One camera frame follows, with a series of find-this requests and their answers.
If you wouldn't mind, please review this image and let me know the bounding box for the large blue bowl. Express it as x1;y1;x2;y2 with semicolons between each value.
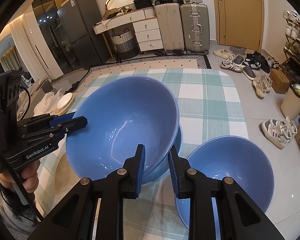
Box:
66;76;179;185

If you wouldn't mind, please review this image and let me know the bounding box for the cream ridged plate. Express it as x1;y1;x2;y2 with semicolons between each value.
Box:
55;153;80;200

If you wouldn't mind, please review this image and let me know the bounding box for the person's left hand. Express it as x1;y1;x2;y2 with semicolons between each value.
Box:
0;159;41;194

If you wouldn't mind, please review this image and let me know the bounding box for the white plastic bag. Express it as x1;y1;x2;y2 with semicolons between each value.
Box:
34;90;64;116

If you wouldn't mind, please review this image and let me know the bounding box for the cream bowl under white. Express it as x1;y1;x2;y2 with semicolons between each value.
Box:
54;93;74;115

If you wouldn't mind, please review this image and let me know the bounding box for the small white bowl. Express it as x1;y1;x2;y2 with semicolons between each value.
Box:
56;93;74;110

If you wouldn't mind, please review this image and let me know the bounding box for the woven laundry basket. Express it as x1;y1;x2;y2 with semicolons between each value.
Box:
111;28;139;60

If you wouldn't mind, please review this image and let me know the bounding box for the dark refrigerator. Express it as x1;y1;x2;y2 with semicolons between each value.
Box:
57;0;110;69

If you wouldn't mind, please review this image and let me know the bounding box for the teal checked tablecloth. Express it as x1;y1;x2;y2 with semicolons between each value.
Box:
36;68;248;239

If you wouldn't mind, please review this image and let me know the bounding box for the white drawer dresser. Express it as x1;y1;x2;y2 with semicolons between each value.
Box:
93;7;164;51

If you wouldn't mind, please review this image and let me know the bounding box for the white trash bin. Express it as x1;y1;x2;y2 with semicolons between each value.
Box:
280;82;300;120

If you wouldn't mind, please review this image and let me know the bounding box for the dotted beige rug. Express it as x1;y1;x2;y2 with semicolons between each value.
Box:
76;55;211;93

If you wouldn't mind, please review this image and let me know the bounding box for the beige suitcase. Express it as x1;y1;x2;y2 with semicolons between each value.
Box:
154;3;185;51

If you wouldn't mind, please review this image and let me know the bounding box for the small brown cardboard box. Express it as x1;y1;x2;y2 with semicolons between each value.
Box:
269;69;290;94

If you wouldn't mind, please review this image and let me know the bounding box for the white sneakers pair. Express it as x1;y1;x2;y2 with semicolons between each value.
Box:
220;54;244;73

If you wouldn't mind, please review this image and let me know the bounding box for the silver suitcase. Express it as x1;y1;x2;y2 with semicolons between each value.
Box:
180;3;210;55

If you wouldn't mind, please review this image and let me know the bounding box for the shoe rack with shoes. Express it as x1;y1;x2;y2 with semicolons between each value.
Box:
282;10;300;82

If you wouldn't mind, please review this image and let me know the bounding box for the wooden door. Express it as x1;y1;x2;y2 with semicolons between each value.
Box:
214;0;264;50

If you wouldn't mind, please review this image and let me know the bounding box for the black cable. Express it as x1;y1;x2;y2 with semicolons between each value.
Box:
0;84;44;223

